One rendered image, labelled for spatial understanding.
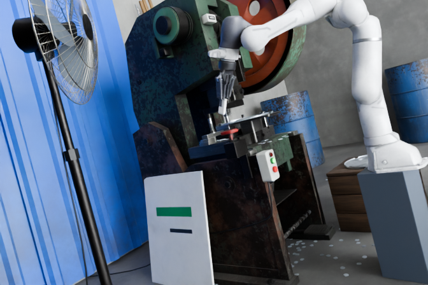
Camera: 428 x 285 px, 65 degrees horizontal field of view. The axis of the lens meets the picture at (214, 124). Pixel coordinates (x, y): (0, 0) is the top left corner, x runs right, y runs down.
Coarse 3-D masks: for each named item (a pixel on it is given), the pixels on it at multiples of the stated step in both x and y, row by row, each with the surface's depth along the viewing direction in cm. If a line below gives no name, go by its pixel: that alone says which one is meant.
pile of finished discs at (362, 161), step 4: (360, 156) 210; (364, 156) 208; (348, 160) 207; (352, 160) 206; (356, 160) 204; (360, 160) 198; (364, 160) 196; (348, 164) 199; (352, 164) 197; (356, 164) 194; (360, 164) 192; (364, 164) 189; (348, 168) 193; (352, 168) 190; (356, 168) 188; (360, 168) 186; (364, 168) 184
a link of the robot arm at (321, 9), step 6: (312, 0) 132; (318, 0) 132; (324, 0) 132; (330, 0) 132; (336, 0) 136; (312, 6) 132; (318, 6) 132; (324, 6) 132; (330, 6) 133; (318, 12) 133; (324, 12) 134; (330, 12) 137; (318, 18) 137; (330, 18) 140; (336, 24) 137
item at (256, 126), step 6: (270, 114) 167; (276, 114) 172; (246, 120) 174; (252, 120) 175; (258, 120) 180; (246, 126) 176; (252, 126) 175; (258, 126) 179; (246, 132) 177; (252, 132) 175; (258, 132) 177; (252, 138) 176; (258, 138) 175; (264, 138) 181
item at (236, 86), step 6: (234, 72) 188; (234, 84) 186; (240, 84) 185; (210, 90) 184; (216, 90) 181; (234, 90) 179; (240, 90) 183; (210, 96) 184; (216, 96) 182; (234, 96) 179; (240, 96) 183; (210, 102) 185; (216, 102) 183; (228, 102) 178
